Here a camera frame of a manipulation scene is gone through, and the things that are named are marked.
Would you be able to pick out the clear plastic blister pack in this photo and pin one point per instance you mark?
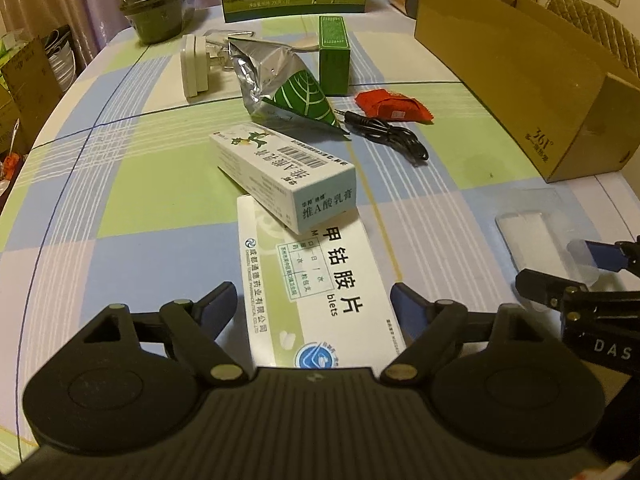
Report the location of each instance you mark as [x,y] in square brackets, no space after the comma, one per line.
[537,230]

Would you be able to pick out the cardboard box on floor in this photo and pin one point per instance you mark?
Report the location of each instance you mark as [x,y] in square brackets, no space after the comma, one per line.
[35,73]

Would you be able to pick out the white green ointment box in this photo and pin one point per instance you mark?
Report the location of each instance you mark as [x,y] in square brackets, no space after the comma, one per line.
[297,183]

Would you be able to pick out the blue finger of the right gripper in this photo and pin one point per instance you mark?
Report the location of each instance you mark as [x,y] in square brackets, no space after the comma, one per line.
[616,257]

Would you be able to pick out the silver green foil pouch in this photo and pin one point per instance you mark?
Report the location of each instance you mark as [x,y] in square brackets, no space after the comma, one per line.
[278,89]

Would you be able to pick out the checked tablecloth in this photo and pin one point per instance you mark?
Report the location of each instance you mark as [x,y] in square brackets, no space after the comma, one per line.
[119,200]

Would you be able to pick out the white power adapter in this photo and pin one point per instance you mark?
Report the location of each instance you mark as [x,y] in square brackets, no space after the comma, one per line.
[200,58]

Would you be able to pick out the red snack packet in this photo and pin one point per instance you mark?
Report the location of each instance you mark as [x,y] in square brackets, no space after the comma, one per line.
[392,106]

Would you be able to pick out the white medicine tablet box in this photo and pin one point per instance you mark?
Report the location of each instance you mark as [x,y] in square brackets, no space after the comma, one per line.
[314,300]

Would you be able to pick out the quilted chair back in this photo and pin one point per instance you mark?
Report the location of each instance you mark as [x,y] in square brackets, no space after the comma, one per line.
[602,27]

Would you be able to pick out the brown cardboard box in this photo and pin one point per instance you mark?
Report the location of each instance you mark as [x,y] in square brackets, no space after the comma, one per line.
[571,106]

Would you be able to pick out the dark green small box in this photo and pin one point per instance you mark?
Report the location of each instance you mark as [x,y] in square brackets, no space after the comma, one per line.
[334,55]

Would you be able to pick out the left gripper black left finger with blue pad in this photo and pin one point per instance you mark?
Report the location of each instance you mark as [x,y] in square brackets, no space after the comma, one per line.
[192,329]

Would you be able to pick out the white plastic spoon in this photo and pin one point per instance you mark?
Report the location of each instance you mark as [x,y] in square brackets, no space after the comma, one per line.
[217,36]

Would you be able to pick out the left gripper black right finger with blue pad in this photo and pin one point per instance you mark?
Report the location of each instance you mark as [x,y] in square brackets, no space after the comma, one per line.
[434,328]

